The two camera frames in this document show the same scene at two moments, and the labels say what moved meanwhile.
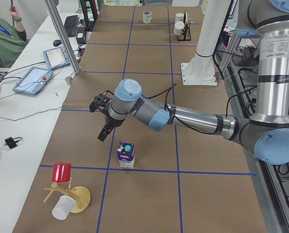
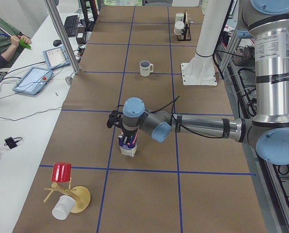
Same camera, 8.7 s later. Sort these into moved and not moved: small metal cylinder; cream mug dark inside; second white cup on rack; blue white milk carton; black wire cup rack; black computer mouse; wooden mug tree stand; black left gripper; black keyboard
Moved: blue white milk carton; black left gripper; cream mug dark inside
Not moved: wooden mug tree stand; black computer mouse; small metal cylinder; black wire cup rack; second white cup on rack; black keyboard
